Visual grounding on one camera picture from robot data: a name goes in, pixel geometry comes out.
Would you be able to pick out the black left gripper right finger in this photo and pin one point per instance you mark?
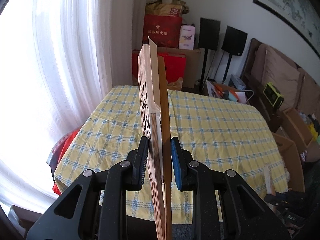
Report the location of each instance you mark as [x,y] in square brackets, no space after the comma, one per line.
[184,175]

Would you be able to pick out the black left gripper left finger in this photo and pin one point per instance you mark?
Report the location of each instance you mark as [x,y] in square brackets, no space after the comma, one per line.
[138,159]

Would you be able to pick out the pale wooden folding fan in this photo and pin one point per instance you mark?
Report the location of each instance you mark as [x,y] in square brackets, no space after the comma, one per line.
[268,180]

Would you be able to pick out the carved wooden folding fan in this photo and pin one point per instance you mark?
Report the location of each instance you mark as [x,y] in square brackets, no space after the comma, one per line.
[154,109]

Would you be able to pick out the yellow plaid bed cover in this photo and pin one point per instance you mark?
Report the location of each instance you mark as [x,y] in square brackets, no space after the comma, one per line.
[220,134]

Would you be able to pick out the near cardboard storage box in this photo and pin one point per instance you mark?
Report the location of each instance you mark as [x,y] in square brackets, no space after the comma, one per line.
[292,163]

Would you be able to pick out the yellow cloth on sofa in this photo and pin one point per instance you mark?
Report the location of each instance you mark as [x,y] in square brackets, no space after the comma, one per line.
[314,130]

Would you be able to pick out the far cardboard tray box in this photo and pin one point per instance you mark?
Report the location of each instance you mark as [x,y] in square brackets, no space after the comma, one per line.
[297,130]

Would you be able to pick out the red gift box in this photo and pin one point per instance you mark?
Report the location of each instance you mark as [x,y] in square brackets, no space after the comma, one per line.
[174,66]

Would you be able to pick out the dark wooden side table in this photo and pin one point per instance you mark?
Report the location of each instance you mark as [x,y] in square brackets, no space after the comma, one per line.
[271,116]

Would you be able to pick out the large cardboard carton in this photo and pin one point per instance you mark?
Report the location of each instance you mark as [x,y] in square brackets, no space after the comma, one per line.
[193,64]

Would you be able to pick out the green black portable speaker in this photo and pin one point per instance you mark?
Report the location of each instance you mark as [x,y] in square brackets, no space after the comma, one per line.
[273,95]

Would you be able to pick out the pink tissue pack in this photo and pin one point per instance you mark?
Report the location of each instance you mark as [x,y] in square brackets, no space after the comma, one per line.
[187,37]

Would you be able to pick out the brown fabric sofa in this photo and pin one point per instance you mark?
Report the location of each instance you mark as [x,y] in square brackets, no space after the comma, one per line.
[266,64]

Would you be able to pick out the red gift bag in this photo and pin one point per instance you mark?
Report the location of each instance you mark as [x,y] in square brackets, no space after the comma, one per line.
[164,31]

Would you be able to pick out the right black loudspeaker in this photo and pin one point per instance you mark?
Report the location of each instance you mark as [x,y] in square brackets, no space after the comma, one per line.
[234,41]

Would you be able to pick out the black loudspeaker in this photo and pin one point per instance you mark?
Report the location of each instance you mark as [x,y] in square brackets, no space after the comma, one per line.
[234,41]
[209,34]

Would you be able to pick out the left black loudspeaker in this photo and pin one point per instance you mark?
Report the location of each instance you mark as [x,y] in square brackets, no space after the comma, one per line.
[209,34]

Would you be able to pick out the white sheer curtain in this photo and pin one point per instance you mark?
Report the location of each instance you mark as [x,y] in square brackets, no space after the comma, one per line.
[59,58]

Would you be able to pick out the framed landscape painting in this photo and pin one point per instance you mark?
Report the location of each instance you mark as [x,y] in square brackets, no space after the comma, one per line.
[300,15]

